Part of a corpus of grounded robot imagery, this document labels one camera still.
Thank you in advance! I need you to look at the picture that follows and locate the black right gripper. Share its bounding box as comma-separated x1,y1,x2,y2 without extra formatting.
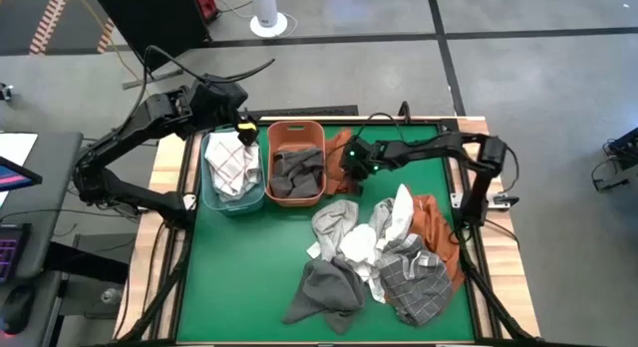
340,135,386,196

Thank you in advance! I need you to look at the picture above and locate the light grey waffle towel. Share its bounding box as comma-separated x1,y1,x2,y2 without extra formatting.
368,196,398,241
311,198,361,262

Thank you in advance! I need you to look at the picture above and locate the white red-checked towel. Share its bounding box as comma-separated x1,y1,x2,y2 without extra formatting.
203,131,263,204

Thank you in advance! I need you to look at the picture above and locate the grey checked towel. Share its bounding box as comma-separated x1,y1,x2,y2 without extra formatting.
376,233,457,329

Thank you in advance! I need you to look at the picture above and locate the orange plastic basket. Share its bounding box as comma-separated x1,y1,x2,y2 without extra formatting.
265,120,328,208

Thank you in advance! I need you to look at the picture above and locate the teal plastic basket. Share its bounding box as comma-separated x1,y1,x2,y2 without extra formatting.
200,129,266,218

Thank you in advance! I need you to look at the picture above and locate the white cylindrical tower fan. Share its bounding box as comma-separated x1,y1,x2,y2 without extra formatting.
248,0,290,40

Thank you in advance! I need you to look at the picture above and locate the red and black box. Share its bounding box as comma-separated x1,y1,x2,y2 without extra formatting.
192,0,222,21

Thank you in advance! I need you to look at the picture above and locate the black panel on stand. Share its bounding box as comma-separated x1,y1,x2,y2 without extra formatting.
89,0,213,92

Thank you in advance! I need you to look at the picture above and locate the green table mat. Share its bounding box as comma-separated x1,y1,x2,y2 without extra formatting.
176,122,476,344

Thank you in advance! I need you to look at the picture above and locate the grey desk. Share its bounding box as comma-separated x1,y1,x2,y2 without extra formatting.
0,131,85,347

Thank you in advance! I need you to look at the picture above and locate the black desk support beam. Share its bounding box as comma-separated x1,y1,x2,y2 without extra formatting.
44,240,131,286

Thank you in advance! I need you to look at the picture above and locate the grey round desk foot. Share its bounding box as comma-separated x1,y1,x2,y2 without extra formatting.
99,286,124,307

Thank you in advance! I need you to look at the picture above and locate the computer monitor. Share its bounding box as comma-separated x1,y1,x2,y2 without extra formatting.
0,156,44,193

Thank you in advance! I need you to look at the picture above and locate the keyboard with purple backlight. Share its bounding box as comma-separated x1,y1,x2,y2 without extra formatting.
0,223,30,284

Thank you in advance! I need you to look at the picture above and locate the black computer mouse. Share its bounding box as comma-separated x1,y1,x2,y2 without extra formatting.
0,284,37,336

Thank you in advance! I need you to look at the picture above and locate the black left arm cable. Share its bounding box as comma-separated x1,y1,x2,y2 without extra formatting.
142,44,277,89

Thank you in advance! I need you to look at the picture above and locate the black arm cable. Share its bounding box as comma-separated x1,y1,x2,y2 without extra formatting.
355,111,401,140
142,44,277,89

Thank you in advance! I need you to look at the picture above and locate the black floor cable cover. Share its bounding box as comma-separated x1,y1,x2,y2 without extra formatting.
248,104,360,119

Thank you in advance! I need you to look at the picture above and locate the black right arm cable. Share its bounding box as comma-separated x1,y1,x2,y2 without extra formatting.
355,111,401,140

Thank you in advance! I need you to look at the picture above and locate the yellow floor cable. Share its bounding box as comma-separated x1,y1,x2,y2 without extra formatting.
73,0,151,92

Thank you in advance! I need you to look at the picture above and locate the black diagonal frame strut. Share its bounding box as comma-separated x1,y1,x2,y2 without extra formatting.
456,229,537,344
117,229,193,344

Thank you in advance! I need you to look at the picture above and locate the black equipment with cables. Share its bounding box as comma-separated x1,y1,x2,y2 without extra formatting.
591,126,638,193

